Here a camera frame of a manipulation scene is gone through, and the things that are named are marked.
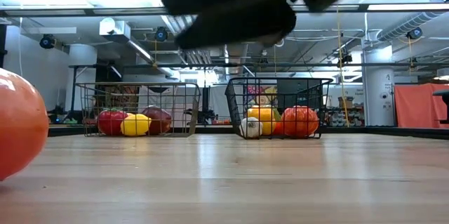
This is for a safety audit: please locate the black wire basket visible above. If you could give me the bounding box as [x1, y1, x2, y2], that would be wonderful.
[224, 77, 334, 140]

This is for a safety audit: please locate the orange bell pepper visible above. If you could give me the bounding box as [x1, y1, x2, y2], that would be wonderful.
[0, 67, 50, 182]

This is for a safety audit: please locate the yellow bell pepper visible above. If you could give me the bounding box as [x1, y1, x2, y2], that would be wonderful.
[247, 105, 281, 136]

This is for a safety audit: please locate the copper wire basket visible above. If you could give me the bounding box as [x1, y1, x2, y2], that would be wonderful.
[75, 81, 203, 138]

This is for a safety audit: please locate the red pepper with green stem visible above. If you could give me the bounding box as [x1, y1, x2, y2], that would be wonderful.
[97, 109, 129, 137]

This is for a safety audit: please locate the ribbed orange-red tomato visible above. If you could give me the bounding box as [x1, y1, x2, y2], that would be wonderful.
[280, 105, 320, 138]

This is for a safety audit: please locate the yellow lemon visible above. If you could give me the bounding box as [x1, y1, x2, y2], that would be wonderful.
[120, 113, 152, 137]

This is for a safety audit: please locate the white round pillar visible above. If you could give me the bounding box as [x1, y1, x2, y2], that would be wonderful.
[361, 46, 396, 126]

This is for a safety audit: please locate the black overhead frame beam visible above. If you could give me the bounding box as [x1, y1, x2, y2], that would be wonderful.
[0, 4, 449, 18]

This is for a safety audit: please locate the black ceiling spotlight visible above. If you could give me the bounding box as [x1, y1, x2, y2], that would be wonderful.
[154, 26, 169, 43]
[39, 34, 56, 50]
[406, 27, 424, 41]

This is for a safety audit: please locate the colourful patterned poster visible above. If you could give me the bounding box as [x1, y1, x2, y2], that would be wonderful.
[247, 85, 278, 107]

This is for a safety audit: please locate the orange partition cloth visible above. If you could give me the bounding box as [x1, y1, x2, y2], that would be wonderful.
[394, 83, 449, 129]

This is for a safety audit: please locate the silver spiral ceiling duct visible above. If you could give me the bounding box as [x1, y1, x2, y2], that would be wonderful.
[377, 11, 443, 42]

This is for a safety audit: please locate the dark red apple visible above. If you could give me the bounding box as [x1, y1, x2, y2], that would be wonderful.
[142, 105, 173, 136]

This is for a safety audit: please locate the white garlic bulb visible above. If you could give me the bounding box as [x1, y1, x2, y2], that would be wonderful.
[239, 116, 264, 139]

